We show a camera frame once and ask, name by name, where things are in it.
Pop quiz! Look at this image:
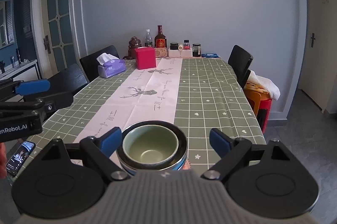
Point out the glass panel door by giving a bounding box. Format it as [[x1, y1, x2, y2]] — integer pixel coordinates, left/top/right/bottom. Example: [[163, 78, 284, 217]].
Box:
[[30, 0, 80, 78]]

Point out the red square box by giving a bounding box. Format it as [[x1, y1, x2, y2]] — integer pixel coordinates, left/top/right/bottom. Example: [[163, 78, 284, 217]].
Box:
[[135, 47, 156, 70]]

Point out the brown liquor bottle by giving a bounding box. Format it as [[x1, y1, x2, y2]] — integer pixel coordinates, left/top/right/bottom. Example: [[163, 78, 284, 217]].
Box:
[[154, 25, 167, 48]]

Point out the green checked tablecloth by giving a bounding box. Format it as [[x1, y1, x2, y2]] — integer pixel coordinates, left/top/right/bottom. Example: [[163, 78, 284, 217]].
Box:
[[29, 58, 265, 174]]

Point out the blue steel bowl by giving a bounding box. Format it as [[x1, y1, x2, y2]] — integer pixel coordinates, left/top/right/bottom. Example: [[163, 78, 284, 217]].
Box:
[[116, 121, 188, 175]]

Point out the black chair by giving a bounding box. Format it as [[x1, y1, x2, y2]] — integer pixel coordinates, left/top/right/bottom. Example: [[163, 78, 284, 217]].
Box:
[[79, 44, 121, 83], [228, 45, 254, 89], [39, 64, 88, 97]]

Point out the white box on table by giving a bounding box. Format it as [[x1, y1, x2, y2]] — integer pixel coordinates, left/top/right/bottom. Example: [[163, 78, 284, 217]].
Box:
[[168, 49, 193, 58]]

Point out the white cabinet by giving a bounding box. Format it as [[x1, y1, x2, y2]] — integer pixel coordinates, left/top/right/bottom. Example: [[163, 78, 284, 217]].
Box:
[[1, 60, 41, 81]]

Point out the black chair far left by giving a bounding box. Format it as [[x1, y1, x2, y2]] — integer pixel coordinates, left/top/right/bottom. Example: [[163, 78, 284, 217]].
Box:
[[79, 44, 121, 83]]

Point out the person left hand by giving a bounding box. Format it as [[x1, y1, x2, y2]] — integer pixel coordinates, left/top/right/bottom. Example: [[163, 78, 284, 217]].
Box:
[[0, 143, 7, 179]]

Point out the purple tissue box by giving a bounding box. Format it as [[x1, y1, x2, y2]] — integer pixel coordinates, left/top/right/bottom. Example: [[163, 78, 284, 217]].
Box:
[[96, 53, 126, 78]]

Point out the red orange stool stack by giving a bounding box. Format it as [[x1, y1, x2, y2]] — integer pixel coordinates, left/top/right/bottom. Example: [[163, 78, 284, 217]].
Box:
[[243, 82, 272, 133]]

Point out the small red label bottle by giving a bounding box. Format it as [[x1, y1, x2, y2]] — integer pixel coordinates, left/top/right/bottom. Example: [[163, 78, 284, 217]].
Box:
[[183, 40, 190, 50]]

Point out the smartphone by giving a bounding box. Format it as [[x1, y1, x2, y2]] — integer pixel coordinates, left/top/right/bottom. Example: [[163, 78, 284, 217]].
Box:
[[6, 141, 35, 177]]

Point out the dark glass jar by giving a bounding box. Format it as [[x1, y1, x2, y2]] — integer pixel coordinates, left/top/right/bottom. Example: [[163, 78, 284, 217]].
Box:
[[193, 43, 201, 57]]

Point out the wooden patterned box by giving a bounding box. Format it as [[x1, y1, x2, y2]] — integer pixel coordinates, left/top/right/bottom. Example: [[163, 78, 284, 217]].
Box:
[[155, 48, 168, 58]]

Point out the blue packet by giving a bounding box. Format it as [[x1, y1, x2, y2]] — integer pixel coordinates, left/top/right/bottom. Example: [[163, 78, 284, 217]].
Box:
[[201, 53, 219, 59]]

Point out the cream door right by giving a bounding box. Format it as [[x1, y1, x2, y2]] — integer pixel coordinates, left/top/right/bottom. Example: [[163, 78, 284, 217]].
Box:
[[299, 0, 336, 111]]

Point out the black chair right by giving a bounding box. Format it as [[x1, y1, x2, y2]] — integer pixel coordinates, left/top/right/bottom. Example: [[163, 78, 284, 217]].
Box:
[[228, 45, 254, 89]]

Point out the black chair near left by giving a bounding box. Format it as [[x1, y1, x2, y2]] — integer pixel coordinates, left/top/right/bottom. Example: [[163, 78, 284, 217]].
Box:
[[39, 64, 88, 97]]

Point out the black lid jar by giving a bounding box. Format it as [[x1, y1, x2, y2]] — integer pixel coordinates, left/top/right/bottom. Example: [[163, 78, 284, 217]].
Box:
[[170, 43, 179, 50]]

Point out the brown figurine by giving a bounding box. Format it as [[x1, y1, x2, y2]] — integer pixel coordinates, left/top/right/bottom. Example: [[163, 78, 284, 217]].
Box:
[[123, 36, 142, 60]]

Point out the green ceramic bowl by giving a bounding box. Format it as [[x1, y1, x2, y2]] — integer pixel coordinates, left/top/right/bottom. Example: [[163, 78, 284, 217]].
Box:
[[122, 125, 179, 166]]

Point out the clear plastic water bottle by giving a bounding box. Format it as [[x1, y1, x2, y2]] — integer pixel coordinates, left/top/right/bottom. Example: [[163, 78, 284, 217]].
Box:
[[144, 29, 153, 47]]

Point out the white cloth on stool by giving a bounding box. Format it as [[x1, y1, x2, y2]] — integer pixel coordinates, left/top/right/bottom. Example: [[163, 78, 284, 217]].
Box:
[[247, 70, 281, 101]]

